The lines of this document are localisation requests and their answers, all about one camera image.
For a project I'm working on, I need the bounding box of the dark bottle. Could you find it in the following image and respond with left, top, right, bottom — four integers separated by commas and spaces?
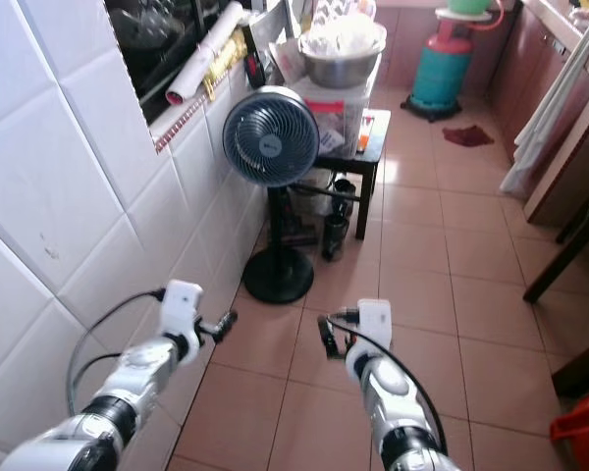
320, 211, 349, 264

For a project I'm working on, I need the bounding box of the small black side table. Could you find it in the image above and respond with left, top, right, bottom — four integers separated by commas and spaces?
309, 108, 393, 242

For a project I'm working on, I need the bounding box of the black standing fan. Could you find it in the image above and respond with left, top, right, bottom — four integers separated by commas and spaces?
221, 86, 322, 306

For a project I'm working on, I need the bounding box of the small orange packet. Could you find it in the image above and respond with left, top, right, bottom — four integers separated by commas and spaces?
358, 116, 375, 154

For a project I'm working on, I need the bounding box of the clear plastic storage box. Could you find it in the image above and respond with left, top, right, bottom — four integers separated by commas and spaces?
292, 71, 380, 158

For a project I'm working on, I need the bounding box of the dark red floor rag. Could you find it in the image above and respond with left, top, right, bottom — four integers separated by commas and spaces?
441, 124, 496, 149

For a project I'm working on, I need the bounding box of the red plastic stool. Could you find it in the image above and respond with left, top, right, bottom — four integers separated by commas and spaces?
549, 390, 589, 471

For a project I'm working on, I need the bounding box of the white rolled paper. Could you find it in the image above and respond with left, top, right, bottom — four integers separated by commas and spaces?
165, 1, 245, 108

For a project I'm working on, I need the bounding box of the large steel bowl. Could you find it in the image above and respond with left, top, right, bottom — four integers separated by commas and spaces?
296, 20, 389, 90

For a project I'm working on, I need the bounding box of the brown wooden table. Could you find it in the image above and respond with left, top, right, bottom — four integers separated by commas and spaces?
520, 83, 589, 306

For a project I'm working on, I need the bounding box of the teal gas cylinder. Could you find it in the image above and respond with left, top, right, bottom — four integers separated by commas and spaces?
408, 8, 476, 112

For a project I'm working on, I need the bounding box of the pale hanging cloth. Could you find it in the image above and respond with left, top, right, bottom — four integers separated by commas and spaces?
499, 34, 589, 203

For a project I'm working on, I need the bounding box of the brown kitchen cabinet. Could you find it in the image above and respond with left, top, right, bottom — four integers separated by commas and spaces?
488, 0, 589, 158

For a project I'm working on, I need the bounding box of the green plastic basin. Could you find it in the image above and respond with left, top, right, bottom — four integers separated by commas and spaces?
445, 0, 495, 17

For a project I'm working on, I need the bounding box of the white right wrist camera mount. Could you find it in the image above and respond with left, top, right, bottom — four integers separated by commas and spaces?
354, 298, 395, 356

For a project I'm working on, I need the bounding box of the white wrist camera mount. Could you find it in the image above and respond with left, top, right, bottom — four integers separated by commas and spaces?
354, 298, 395, 356
158, 281, 205, 365

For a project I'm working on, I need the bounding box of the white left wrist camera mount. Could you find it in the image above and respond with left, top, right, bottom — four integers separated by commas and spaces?
158, 281, 205, 365

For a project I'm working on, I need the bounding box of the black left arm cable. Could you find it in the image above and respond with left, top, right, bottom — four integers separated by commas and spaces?
66, 288, 169, 391

